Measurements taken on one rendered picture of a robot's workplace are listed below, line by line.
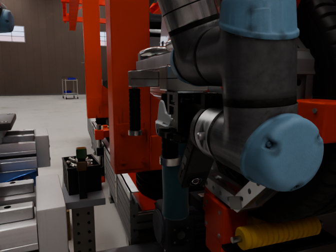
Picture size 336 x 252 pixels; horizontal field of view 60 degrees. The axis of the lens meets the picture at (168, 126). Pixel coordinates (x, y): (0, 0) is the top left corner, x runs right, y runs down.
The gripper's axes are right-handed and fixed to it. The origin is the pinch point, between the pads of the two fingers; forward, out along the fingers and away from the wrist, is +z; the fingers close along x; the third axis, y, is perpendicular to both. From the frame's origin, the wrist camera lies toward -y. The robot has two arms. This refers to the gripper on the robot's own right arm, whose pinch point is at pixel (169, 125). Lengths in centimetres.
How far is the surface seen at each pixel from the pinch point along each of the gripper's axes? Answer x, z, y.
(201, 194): -33, 53, -40
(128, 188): -7, 81, -44
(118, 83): 0, 65, 8
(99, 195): 9, 61, -38
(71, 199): 20, 61, -38
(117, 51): 0, 64, 21
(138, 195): -16, 98, -56
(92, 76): -5, 257, 12
